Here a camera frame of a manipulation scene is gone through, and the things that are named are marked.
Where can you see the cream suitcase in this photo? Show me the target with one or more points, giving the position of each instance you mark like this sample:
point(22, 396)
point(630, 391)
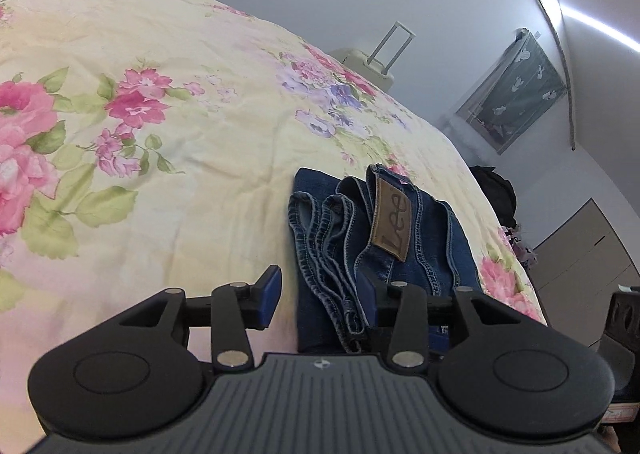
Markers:
point(367, 66)

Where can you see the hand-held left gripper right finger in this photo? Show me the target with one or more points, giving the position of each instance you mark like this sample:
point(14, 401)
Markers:
point(367, 301)

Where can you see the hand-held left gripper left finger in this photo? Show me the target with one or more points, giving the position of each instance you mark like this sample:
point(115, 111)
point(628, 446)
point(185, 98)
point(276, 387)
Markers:
point(270, 296)

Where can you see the floral bed sheet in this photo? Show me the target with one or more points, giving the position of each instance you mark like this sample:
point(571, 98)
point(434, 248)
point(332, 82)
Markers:
point(200, 133)

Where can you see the pile of clothes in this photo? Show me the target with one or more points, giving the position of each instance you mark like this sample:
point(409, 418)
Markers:
point(517, 246)

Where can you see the blue denim pants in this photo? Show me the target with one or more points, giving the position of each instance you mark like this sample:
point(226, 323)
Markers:
point(425, 234)

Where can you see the wall pipe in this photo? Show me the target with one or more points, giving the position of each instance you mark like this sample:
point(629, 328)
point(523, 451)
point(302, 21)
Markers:
point(560, 48)

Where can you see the green patterned window curtain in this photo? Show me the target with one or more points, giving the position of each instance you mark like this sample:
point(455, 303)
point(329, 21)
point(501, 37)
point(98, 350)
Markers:
point(520, 93)

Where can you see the black bag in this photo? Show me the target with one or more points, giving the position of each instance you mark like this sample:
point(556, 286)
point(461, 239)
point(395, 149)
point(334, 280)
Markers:
point(495, 194)

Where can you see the beige wooden cabinet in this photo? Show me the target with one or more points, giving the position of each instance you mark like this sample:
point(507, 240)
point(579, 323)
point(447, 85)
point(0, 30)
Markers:
point(585, 244)

